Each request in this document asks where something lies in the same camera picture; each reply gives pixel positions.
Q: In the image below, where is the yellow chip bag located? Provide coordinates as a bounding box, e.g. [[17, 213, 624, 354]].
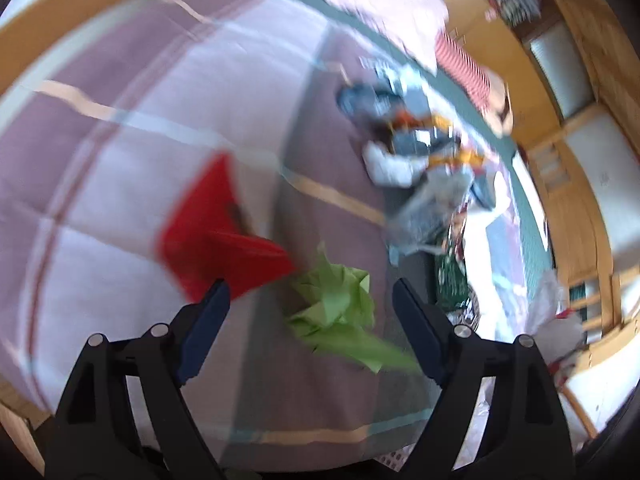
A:
[[384, 112, 490, 172]]

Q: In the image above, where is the white tissue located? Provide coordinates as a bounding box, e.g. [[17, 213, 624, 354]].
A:
[[362, 142, 430, 188]]

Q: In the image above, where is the striped plush doll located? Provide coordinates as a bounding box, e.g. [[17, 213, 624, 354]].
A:
[[435, 30, 514, 138]]

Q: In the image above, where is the green paper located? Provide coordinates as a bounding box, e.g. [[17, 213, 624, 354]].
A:
[[286, 245, 421, 374]]

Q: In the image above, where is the dark green snack wrapper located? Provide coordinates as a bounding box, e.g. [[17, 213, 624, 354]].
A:
[[435, 210, 471, 312]]

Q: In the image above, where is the red wrapper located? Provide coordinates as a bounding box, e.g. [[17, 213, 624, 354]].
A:
[[156, 152, 295, 302]]

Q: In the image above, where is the wooden bunk bed frame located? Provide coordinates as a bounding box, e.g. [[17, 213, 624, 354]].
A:
[[0, 0, 640, 470]]

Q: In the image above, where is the striped pink grey bedsheet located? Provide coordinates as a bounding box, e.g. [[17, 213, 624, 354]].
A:
[[0, 0, 532, 470]]

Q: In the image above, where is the grey plastic bag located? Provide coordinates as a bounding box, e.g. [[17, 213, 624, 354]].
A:
[[336, 84, 404, 122]]

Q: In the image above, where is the white plastic trash bag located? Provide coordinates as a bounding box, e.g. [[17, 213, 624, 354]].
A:
[[524, 270, 586, 378]]

